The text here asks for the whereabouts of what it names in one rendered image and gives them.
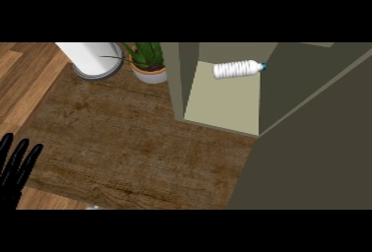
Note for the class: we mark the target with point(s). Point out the green plant in grey pot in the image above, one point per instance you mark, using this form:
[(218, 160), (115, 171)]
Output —
[(147, 64)]

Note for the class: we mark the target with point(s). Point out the olive green open cabinet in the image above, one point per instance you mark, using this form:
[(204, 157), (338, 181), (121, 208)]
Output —
[(217, 95)]

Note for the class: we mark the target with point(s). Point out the white ribbed water bottle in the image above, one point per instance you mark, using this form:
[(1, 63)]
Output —
[(236, 69)]

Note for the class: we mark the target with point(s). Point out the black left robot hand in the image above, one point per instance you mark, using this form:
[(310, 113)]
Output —
[(12, 170)]

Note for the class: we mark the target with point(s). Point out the olive green cabinet door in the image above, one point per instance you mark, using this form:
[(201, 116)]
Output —
[(310, 144)]

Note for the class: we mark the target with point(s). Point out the white cylindrical appliance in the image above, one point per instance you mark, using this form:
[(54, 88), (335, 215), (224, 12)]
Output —
[(93, 59)]

